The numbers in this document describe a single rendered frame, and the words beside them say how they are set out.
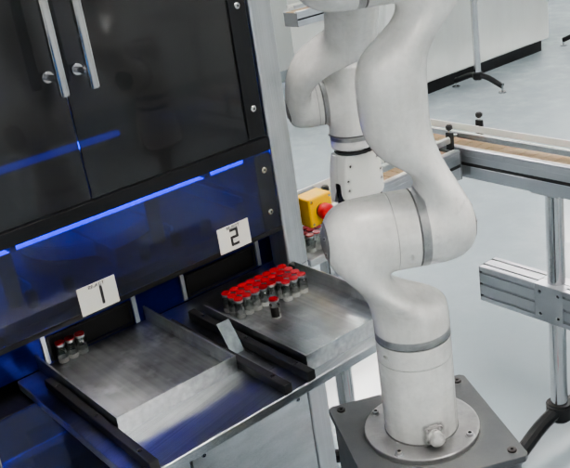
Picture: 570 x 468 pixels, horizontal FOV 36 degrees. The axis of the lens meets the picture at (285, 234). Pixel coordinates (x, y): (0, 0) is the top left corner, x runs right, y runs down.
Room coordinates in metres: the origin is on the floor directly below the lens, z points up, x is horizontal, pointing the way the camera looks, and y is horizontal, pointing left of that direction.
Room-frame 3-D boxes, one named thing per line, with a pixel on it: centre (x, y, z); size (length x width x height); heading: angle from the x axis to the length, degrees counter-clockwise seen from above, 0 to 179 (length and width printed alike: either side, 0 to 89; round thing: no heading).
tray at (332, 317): (1.63, -0.01, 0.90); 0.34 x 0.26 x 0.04; 36
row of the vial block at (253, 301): (1.72, 0.06, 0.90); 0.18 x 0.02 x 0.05; 126
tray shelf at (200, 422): (1.57, 0.15, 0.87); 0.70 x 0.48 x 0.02; 126
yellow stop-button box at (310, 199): (1.97, -0.07, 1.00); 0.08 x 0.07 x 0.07; 36
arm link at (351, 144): (1.56, -0.15, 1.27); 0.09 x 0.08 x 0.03; 126
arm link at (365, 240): (1.22, -0.14, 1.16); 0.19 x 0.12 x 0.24; 94
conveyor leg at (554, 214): (2.24, -0.75, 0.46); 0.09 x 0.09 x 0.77; 36
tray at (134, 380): (1.52, 0.33, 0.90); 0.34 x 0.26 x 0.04; 36
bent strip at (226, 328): (1.50, 0.11, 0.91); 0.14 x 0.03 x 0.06; 35
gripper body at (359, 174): (1.56, -0.15, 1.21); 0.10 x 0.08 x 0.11; 126
